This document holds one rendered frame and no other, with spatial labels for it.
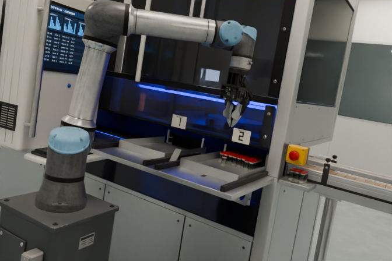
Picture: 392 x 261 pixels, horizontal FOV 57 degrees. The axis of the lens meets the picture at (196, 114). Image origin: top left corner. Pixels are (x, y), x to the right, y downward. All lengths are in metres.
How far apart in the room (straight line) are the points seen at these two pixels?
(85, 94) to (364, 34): 5.39
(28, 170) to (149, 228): 1.06
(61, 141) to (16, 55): 0.73
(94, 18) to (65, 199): 0.54
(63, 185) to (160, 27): 0.55
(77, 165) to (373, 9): 5.64
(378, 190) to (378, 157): 4.52
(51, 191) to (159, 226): 0.89
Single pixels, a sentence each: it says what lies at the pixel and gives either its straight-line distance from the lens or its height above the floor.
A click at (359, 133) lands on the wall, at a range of 6.12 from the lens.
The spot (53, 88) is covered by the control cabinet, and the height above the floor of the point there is 1.09.
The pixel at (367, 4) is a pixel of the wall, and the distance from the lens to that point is 6.34.
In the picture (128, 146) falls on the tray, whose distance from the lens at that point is 1.64.
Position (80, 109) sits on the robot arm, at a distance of 1.25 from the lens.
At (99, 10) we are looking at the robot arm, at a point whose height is 1.39.
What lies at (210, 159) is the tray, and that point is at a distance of 1.68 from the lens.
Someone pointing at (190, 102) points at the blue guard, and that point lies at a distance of 1.74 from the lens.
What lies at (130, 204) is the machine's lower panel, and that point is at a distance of 2.03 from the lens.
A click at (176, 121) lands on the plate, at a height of 1.02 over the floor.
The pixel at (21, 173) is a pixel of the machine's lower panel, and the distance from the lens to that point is 2.76.
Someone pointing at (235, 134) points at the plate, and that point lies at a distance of 1.62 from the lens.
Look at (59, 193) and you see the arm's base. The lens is 1.15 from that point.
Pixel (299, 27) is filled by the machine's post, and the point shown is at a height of 1.51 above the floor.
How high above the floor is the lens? 1.23
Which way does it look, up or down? 5 degrees down
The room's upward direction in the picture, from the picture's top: 9 degrees clockwise
